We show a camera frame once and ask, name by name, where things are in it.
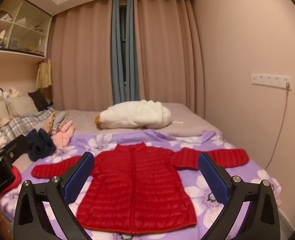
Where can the yellow pleated cloth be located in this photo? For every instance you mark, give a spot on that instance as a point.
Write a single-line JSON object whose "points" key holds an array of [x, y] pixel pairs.
{"points": [[43, 75]]}

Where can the black and white plush toy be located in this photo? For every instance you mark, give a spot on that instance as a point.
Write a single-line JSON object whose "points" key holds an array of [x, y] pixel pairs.
{"points": [[0, 95]]}

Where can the purple floral bed sheet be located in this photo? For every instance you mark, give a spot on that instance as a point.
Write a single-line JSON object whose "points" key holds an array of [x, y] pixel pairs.
{"points": [[162, 140]]}

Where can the grey garment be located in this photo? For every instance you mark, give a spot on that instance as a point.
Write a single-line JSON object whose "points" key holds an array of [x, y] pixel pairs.
{"points": [[62, 120]]}

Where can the red puffer garment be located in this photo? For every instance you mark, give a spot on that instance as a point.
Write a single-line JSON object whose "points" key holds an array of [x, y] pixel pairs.
{"points": [[17, 177]]}

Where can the pink garment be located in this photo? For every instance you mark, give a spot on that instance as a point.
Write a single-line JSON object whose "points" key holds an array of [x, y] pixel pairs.
{"points": [[63, 137]]}

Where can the tan garment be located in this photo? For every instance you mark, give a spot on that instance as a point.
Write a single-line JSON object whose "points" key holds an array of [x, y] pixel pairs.
{"points": [[51, 122]]}

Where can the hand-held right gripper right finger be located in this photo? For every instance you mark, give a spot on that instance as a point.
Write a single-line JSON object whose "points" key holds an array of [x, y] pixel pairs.
{"points": [[212, 177]]}

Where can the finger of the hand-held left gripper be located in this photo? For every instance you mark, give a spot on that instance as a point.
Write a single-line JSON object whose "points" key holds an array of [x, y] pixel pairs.
{"points": [[12, 151]]}

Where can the pale plush toy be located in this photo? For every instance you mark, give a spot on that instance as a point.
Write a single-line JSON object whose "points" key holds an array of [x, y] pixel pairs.
{"points": [[14, 92]]}

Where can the red down jacket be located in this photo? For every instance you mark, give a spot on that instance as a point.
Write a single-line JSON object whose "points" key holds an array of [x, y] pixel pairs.
{"points": [[142, 185]]}

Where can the blue-grey curtain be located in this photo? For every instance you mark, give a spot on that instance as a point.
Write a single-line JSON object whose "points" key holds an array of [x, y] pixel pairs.
{"points": [[115, 55]]}

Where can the white fleece jacket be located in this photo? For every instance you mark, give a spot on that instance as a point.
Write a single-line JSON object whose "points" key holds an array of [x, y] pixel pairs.
{"points": [[132, 117]]}

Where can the white wall shelf unit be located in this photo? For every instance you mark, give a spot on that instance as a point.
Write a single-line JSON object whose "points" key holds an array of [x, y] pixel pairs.
{"points": [[17, 53]]}

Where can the grey plaid blanket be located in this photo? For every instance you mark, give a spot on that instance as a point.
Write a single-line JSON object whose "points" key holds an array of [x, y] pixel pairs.
{"points": [[22, 125]]}

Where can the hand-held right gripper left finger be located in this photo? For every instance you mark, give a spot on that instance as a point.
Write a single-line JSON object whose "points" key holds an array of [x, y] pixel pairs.
{"points": [[80, 177]]}

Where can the dark brown pillow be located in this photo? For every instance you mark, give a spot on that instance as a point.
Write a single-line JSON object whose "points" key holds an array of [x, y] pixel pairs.
{"points": [[38, 100]]}

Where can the white wall socket strip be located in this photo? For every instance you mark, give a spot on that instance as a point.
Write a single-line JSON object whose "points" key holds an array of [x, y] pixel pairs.
{"points": [[270, 80]]}

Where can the pink curtain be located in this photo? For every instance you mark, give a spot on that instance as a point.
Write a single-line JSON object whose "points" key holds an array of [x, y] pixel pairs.
{"points": [[167, 60], [82, 60]]}

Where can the grey bed cover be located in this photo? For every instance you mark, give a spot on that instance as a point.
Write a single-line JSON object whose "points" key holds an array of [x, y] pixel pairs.
{"points": [[87, 120]]}

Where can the navy garment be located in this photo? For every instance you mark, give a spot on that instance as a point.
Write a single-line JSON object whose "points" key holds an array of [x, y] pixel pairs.
{"points": [[41, 145]]}

